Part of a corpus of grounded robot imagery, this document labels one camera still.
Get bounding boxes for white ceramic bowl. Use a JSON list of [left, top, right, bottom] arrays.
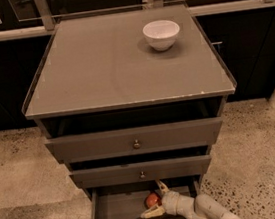
[[142, 20, 180, 51]]

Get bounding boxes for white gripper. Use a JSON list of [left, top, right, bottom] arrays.
[[140, 179, 195, 219]]

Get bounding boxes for brass middle drawer knob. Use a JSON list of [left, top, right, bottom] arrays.
[[139, 171, 146, 180]]

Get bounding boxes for red apple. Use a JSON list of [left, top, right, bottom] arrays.
[[145, 192, 162, 209]]

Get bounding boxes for grey drawer cabinet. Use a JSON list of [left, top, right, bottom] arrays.
[[10, 0, 256, 219]]

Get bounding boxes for grey middle drawer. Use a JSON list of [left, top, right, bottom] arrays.
[[70, 155, 211, 189]]

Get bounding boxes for grey drawer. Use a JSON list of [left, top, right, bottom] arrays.
[[70, 155, 211, 189], [82, 173, 210, 219], [45, 117, 223, 162]]

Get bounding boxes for brass drawer knob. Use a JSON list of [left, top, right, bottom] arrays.
[[139, 171, 146, 180], [133, 140, 141, 150]]

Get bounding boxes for grey top drawer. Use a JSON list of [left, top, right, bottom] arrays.
[[45, 117, 223, 162]]

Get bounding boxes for grey bottom drawer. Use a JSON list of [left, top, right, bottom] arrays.
[[82, 173, 210, 219]]

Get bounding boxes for brass top drawer knob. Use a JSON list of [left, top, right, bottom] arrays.
[[133, 140, 141, 150]]

